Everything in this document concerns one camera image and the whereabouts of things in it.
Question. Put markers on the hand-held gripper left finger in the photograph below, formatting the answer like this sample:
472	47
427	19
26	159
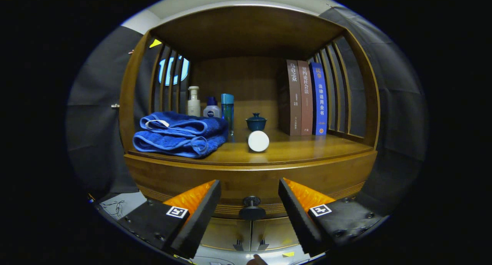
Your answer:
198	221

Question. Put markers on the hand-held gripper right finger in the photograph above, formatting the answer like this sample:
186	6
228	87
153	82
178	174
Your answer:
298	221

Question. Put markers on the wooden drawer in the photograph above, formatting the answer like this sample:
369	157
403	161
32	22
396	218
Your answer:
250	180

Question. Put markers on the white cosmetic tube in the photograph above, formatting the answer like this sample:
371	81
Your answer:
258	141

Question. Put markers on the wooden cabinet door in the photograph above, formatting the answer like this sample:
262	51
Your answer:
226	234
275	234

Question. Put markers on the wooden countertop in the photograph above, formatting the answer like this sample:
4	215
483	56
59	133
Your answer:
307	148

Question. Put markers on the wooden cabinet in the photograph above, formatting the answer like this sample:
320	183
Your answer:
246	30

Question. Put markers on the yellow tape piece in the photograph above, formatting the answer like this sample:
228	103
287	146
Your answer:
288	254

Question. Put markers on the blue folded towel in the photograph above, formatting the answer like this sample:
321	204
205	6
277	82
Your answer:
180	136

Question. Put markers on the blue lidded teacup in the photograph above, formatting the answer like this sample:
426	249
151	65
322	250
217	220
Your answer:
256	123

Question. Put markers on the white bottle with blue cap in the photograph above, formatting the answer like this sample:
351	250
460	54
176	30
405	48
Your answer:
211	111

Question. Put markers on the teal transparent bottle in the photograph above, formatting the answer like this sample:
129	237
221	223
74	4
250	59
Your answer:
227	111

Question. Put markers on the cream pump bottle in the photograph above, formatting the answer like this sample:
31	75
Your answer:
193	105

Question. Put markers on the dark brown book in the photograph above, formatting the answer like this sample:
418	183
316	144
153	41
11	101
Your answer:
293	100

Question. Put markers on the reddish brown book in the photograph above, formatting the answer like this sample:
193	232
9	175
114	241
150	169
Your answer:
306	100

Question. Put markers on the blue book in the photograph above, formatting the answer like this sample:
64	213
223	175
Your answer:
319	100

